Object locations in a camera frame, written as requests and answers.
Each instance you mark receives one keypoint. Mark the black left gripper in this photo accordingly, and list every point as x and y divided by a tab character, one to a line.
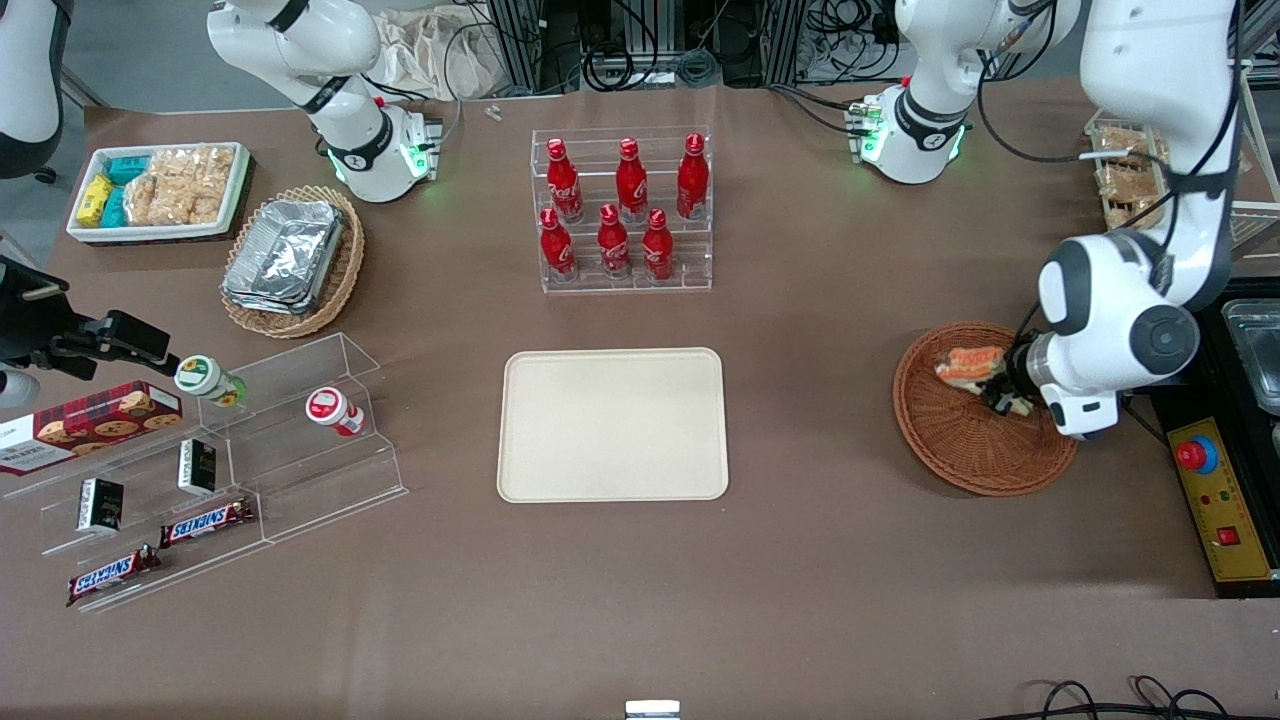
1013	377

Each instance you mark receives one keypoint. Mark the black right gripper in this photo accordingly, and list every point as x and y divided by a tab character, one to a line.
32	318

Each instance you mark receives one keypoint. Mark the sandwich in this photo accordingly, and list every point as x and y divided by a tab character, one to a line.
965	364

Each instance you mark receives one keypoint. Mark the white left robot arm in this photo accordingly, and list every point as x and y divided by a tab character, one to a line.
1150	120

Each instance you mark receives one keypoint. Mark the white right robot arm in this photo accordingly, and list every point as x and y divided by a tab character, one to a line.
330	70

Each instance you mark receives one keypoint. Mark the brown wicker basket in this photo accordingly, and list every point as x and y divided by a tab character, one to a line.
960	440

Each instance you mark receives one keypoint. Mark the white rectangular snack tray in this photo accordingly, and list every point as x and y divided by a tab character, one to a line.
90	232

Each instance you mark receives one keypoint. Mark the light wicker basket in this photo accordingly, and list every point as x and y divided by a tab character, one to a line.
345	265

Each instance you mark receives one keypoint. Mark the beige plastic tray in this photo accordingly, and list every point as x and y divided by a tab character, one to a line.
612	424

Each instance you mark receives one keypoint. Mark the red cookie box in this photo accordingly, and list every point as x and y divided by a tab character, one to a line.
90	425

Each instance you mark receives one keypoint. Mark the green lid white cup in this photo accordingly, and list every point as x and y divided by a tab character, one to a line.
205	379

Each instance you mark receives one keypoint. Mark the teal snack packet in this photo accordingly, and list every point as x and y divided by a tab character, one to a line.
128	169
114	208

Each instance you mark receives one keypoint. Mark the small black box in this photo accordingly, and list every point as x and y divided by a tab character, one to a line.
101	504
197	466

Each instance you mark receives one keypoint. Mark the yellow snack packet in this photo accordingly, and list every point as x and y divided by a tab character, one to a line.
94	200

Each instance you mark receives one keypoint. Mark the clear bag of rice crackers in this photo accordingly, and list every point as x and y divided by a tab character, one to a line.
210	185
157	190

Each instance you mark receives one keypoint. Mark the Snickers chocolate bar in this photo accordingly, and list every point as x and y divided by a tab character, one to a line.
110	574
205	521

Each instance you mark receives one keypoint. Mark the stacked aluminium foil trays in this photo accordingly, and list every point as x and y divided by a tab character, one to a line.
285	255

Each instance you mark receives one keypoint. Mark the black counter appliance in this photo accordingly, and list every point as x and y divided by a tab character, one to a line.
1210	380

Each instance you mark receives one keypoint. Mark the bagged fried snack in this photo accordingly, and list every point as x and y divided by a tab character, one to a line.
1138	213
1130	183
1122	143

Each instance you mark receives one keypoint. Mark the clear acrylic stepped shelf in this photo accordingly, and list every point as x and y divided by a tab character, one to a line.
300	460

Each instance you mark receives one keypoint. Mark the red lid white cup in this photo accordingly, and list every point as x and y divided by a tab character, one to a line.
332	409

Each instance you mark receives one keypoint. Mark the yellow emergency stop box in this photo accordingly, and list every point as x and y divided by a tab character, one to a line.
1222	500

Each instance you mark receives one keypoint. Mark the steel pan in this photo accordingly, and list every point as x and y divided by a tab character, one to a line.
1258	350

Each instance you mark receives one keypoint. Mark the clear acrylic bottle rack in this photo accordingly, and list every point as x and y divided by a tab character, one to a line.
690	255

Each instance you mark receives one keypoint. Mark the red cola bottle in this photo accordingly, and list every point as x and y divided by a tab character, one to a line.
613	245
556	248
692	180
563	185
630	185
657	248

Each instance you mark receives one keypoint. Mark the beige cloth bag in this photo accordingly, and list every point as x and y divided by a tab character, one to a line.
440	50

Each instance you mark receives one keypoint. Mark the small white block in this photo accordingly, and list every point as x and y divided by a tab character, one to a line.
652	710

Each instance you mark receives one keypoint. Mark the aluminium frame rack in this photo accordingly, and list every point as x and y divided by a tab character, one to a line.
640	40

